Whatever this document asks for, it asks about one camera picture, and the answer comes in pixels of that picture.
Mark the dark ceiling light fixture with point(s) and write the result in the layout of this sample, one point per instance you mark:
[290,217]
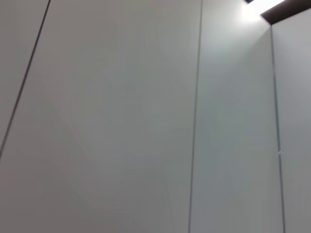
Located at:
[286,9]

